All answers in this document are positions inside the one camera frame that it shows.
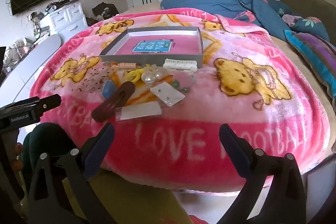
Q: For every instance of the pink bear printed blanket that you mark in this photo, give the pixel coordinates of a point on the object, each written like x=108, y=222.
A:
x=210, y=113

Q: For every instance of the small blue block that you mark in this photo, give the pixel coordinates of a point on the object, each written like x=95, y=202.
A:
x=109, y=88

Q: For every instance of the white stud earring card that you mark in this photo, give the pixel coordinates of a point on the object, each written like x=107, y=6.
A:
x=168, y=94

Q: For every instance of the white hair claw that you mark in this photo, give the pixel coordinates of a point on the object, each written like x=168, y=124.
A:
x=179, y=65

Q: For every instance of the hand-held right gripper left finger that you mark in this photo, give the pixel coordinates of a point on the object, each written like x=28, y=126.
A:
x=98, y=153

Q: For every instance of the red slipper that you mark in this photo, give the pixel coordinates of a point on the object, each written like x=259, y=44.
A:
x=199, y=220

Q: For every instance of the blue floral duvet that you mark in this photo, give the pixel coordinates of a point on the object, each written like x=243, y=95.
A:
x=236, y=3

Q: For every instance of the green bead earrings packet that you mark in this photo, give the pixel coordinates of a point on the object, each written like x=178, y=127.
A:
x=183, y=83

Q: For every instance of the striped pillow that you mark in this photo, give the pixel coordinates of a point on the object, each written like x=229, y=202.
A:
x=315, y=56

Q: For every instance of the brown snap hair clip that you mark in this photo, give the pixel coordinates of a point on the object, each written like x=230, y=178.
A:
x=113, y=103

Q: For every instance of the person's left hand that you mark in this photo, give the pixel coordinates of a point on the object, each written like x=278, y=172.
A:
x=17, y=162

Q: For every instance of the dark green headboard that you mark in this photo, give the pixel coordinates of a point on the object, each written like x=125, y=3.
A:
x=302, y=1

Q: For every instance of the clear packet with red beads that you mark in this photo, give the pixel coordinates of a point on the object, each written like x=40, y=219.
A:
x=92, y=79

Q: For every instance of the person's yellow trousers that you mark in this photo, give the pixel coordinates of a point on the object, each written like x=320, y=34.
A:
x=118, y=200

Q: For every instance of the white card in clear bag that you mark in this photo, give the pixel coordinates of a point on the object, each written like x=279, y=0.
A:
x=139, y=111

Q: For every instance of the dark bag on floor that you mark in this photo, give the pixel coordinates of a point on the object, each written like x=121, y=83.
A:
x=105, y=10

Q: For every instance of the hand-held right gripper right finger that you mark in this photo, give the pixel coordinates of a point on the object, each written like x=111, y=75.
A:
x=236, y=153

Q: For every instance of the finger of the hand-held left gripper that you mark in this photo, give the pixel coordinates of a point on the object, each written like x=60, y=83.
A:
x=39, y=105

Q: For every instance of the bed with beige sheet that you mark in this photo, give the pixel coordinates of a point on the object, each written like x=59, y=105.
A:
x=291, y=61

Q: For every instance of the grey box with pink inside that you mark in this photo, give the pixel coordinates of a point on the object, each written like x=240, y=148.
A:
x=183, y=44

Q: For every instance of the yellow hoop earrings packet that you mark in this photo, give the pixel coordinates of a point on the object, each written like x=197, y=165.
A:
x=134, y=75

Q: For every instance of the white drawer dresser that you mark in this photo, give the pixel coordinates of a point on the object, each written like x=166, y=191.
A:
x=65, y=18

